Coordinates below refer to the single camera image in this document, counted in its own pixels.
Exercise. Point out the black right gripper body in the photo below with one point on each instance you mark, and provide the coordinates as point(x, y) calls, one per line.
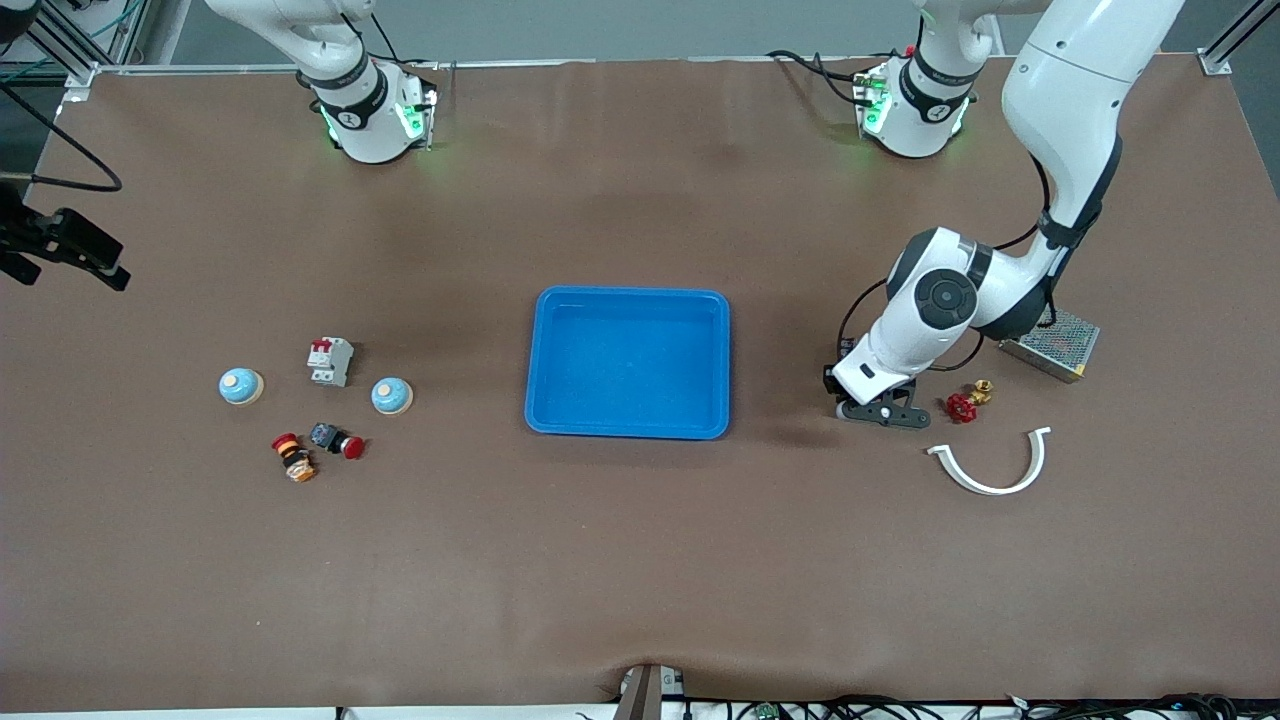
point(22, 238)

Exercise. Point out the blue dome bell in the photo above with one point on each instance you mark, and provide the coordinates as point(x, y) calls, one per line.
point(240, 386)
point(392, 396)

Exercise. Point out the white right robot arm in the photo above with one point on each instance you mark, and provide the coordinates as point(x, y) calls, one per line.
point(370, 125)

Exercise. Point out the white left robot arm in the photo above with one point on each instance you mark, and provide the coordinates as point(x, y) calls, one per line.
point(945, 295)

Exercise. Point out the white curved plastic clip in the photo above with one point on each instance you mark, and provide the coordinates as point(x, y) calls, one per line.
point(990, 489)

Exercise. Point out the metal mesh power supply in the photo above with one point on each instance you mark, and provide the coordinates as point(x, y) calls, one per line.
point(1065, 345)

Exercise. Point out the blue plastic tray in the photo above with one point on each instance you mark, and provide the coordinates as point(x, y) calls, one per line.
point(630, 365)

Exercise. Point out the white circuit breaker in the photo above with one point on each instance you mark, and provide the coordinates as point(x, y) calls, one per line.
point(330, 362)

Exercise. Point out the brown table mat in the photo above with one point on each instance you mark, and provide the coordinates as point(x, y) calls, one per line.
point(640, 560)

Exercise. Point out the red mushroom push button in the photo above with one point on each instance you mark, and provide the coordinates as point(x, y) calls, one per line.
point(350, 446)

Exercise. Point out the aluminium frame profile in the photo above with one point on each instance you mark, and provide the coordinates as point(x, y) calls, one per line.
point(80, 50)
point(1225, 45)

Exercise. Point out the orange and red button switch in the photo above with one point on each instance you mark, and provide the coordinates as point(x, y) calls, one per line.
point(296, 460)

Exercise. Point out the metal table edge bracket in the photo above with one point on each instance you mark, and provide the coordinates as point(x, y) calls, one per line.
point(645, 692)

